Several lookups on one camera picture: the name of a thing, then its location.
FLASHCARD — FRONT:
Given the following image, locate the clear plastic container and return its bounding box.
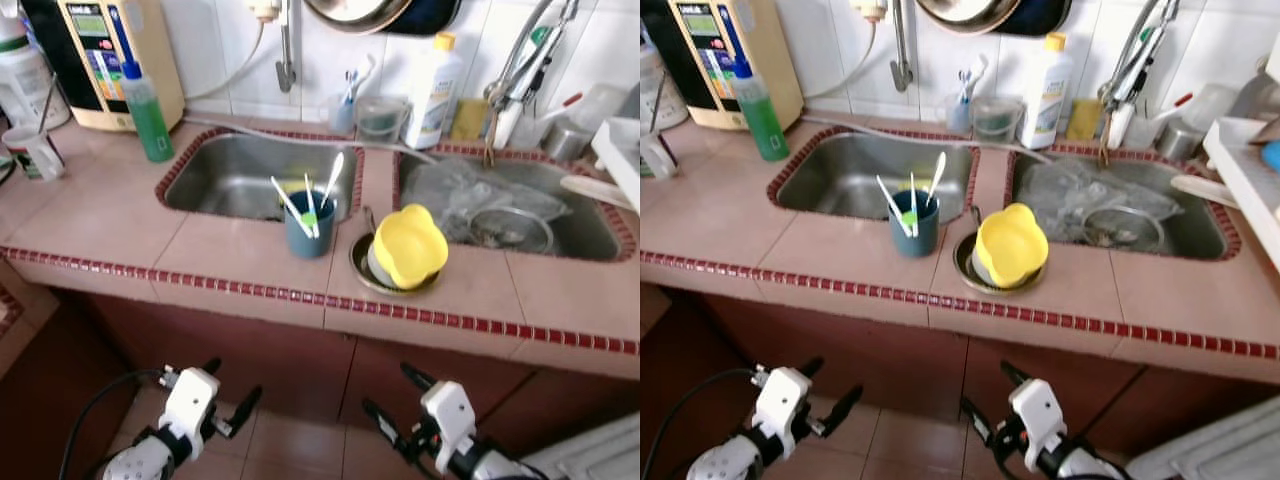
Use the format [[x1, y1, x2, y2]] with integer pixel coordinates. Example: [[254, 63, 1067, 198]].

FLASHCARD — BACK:
[[575, 83, 636, 131], [1185, 83, 1241, 131]]

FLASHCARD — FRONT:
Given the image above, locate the white bottle yellow cap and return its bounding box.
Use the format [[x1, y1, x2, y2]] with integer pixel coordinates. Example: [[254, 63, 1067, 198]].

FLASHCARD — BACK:
[[402, 32, 466, 151], [1017, 32, 1076, 151]]

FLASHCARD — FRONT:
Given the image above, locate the chrome wall spout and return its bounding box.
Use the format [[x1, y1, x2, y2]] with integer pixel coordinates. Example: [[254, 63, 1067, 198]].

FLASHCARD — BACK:
[[275, 0, 298, 94], [890, 0, 914, 93]]

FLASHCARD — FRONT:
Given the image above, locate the white flexible hose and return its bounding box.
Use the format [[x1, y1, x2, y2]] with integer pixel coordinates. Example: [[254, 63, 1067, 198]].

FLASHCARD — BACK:
[[803, 18, 881, 101], [183, 15, 269, 103]]

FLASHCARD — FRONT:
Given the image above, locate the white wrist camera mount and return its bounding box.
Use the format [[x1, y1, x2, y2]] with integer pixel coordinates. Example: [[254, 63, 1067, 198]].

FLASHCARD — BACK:
[[1008, 378, 1069, 449], [752, 366, 813, 441], [420, 380, 479, 449], [158, 366, 221, 446]]

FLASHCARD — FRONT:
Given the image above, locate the small clear toothbrush cup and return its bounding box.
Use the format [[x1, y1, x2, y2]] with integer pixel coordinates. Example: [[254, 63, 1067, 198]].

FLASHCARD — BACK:
[[328, 92, 361, 136], [943, 92, 976, 136]]

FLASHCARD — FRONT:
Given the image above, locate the white utensil red tip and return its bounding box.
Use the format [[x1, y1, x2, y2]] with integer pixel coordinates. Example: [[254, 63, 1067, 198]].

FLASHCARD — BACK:
[[1150, 92, 1196, 123], [535, 92, 584, 123]]

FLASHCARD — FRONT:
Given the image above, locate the white plastic jug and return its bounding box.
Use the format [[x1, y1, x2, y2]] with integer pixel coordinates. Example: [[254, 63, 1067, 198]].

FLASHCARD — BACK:
[[640, 40, 691, 131], [0, 15, 71, 131]]

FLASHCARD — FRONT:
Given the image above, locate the small steel cup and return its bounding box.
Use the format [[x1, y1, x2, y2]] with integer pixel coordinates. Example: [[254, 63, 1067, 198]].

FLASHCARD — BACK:
[[1155, 118, 1206, 163], [543, 118, 593, 163]]

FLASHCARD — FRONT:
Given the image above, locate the steel sink basin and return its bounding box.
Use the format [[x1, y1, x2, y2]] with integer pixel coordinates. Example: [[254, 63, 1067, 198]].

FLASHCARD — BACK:
[[1007, 145, 1243, 263], [768, 128, 981, 223], [393, 145, 639, 263], [155, 128, 366, 223]]

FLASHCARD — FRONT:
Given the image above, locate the hanging steel pan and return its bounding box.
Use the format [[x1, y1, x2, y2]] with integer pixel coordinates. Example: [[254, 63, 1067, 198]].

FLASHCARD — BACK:
[[303, 0, 413, 35], [915, 0, 1026, 35]]

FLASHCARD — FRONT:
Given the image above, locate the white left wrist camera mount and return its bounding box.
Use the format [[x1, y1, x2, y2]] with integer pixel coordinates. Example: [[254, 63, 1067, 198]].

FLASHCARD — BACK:
[[752, 366, 813, 441], [158, 366, 221, 446]]

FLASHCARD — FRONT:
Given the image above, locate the white bottle green cap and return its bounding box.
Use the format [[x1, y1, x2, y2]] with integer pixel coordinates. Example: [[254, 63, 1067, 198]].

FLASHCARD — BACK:
[[493, 25, 554, 151], [1105, 22, 1166, 151]]

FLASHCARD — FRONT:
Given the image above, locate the chrome sink faucet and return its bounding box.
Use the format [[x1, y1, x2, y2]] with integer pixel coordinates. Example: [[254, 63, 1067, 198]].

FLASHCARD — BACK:
[[483, 0, 581, 166], [1097, 0, 1181, 166]]

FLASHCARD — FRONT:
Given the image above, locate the clear plastic bag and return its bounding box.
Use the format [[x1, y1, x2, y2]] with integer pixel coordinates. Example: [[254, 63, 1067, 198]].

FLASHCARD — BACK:
[[400, 155, 571, 246], [1015, 155, 1181, 246]]

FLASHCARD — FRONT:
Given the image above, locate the green dish soap bottle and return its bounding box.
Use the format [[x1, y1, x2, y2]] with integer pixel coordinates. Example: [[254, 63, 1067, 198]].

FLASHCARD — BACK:
[[120, 60, 176, 164], [733, 58, 791, 163]]

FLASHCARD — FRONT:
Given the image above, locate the white dish rack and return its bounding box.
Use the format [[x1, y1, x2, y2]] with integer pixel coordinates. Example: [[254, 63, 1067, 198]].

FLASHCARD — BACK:
[[1203, 115, 1280, 276], [592, 118, 641, 211]]

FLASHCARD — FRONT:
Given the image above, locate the shallow steel dish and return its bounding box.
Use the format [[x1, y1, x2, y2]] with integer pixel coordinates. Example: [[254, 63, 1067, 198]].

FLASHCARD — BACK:
[[952, 232, 1046, 297], [349, 232, 443, 298]]

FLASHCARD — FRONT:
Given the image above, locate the beige water ionizer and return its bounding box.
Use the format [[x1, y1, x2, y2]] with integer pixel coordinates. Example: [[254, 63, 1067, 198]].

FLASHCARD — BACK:
[[55, 0, 186, 133], [672, 0, 804, 131]]

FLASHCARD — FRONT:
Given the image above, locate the yellow plastic bowl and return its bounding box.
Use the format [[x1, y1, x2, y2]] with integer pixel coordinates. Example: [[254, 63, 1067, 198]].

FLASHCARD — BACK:
[[370, 203, 450, 291], [975, 203, 1049, 289]]

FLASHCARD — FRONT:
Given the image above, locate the hanging dark pan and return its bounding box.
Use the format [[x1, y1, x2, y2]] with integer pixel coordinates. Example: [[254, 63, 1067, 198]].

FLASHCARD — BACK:
[[995, 0, 1076, 37], [380, 0, 463, 37]]

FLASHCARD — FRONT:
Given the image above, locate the grey metal pot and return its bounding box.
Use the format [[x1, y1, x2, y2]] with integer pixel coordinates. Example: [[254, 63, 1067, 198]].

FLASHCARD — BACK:
[[1228, 45, 1280, 121]]

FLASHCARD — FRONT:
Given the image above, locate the cream spatula handle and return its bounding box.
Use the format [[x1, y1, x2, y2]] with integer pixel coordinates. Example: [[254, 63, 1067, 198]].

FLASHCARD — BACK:
[[560, 175, 637, 213], [1170, 175, 1241, 211]]

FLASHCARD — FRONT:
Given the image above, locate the blue white toothbrush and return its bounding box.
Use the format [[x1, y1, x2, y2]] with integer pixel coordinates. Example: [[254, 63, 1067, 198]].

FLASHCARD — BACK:
[[340, 55, 378, 106], [955, 55, 991, 106]]

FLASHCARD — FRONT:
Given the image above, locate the white printed mug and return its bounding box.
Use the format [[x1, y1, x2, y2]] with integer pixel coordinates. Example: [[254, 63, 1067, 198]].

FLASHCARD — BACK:
[[640, 130, 679, 181], [2, 125, 66, 183]]

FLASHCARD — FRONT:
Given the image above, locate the round steel strainer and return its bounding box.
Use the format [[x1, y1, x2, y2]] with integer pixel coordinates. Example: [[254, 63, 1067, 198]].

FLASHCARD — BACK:
[[1080, 205, 1169, 254], [468, 205, 556, 254]]

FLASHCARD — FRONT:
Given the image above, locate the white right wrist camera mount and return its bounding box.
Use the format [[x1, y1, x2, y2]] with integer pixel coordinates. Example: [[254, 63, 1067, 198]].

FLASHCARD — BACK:
[[420, 380, 479, 449], [1008, 378, 1069, 449]]

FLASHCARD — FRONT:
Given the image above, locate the dark blue cup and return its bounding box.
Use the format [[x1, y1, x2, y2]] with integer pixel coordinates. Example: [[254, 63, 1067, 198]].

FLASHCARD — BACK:
[[888, 190, 941, 259], [283, 190, 338, 261]]

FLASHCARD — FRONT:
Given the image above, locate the white ribbed plastic panel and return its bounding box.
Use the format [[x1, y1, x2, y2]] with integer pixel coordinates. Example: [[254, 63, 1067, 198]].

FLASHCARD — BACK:
[[1125, 395, 1280, 480], [520, 412, 641, 480]]

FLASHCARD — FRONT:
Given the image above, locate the white plastic utensil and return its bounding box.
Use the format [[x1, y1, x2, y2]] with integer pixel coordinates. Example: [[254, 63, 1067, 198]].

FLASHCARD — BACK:
[[876, 176, 919, 239], [270, 176, 316, 241]]

